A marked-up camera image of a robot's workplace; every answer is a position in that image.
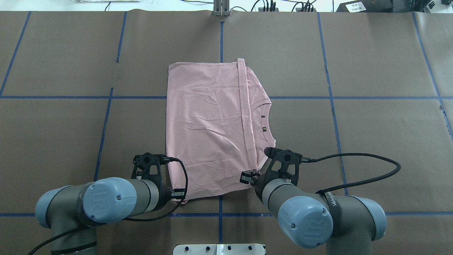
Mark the aluminium frame post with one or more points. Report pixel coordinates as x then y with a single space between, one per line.
221 8

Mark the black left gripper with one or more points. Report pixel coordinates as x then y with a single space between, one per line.
165 192

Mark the pink Snoopy t-shirt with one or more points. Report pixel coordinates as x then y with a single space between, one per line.
217 124

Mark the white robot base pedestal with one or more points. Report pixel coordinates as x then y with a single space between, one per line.
221 249

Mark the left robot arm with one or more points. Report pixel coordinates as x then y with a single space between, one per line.
73 213

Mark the black control box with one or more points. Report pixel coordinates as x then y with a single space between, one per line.
371 6

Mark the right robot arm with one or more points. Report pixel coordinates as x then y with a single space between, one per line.
347 225

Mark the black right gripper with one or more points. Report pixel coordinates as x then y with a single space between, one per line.
257 180

